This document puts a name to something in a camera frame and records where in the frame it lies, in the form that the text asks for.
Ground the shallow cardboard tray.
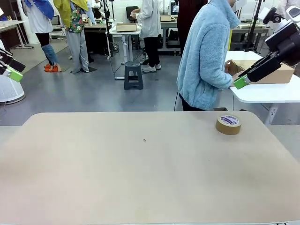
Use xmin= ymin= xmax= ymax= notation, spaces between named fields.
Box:
xmin=116 ymin=22 xmax=138 ymax=33
xmin=160 ymin=15 xmax=178 ymax=23

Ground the person with blue scarf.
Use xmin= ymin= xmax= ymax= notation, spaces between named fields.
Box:
xmin=22 ymin=0 xmax=60 ymax=71

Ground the wooden desk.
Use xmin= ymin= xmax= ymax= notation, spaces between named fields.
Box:
xmin=0 ymin=20 xmax=35 ymax=51

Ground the black tripod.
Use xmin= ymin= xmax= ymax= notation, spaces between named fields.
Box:
xmin=243 ymin=0 xmax=267 ymax=53

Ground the black office chair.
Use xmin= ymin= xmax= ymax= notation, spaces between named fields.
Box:
xmin=50 ymin=15 xmax=67 ymax=40

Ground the brown packing tape roll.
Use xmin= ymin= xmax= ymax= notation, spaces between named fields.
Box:
xmin=215 ymin=114 xmax=242 ymax=135

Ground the mannequin in yellow jacket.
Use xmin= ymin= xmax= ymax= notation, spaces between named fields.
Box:
xmin=53 ymin=0 xmax=94 ymax=74

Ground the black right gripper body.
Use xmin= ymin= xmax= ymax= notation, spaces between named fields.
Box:
xmin=264 ymin=20 xmax=300 ymax=67

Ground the person in blue fleece jacket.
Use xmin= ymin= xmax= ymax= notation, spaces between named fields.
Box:
xmin=176 ymin=0 xmax=247 ymax=112

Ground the person's right forearm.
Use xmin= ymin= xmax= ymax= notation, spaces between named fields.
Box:
xmin=177 ymin=67 xmax=235 ymax=91

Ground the black desk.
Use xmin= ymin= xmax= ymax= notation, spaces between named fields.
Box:
xmin=83 ymin=22 xmax=111 ymax=58

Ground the brown cardboard box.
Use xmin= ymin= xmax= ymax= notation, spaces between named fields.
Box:
xmin=227 ymin=60 xmax=295 ymax=84

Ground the black stand pole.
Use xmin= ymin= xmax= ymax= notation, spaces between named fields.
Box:
xmin=103 ymin=0 xmax=114 ymax=60

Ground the white standing desk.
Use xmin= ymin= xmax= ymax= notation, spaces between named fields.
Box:
xmin=106 ymin=22 xmax=143 ymax=80

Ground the person in white coat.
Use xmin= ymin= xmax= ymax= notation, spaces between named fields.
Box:
xmin=127 ymin=0 xmax=163 ymax=73

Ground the grey plastic stool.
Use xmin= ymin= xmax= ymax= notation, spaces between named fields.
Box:
xmin=123 ymin=61 xmax=144 ymax=91

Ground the person in dark red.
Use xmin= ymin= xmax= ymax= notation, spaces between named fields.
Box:
xmin=177 ymin=0 xmax=209 ymax=56

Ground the person's right hand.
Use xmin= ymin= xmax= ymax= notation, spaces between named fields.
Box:
xmin=232 ymin=71 xmax=247 ymax=82

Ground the white work table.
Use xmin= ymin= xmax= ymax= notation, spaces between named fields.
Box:
xmin=158 ymin=20 xmax=182 ymax=52

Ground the white side table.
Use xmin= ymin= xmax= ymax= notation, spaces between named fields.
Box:
xmin=224 ymin=51 xmax=300 ymax=125

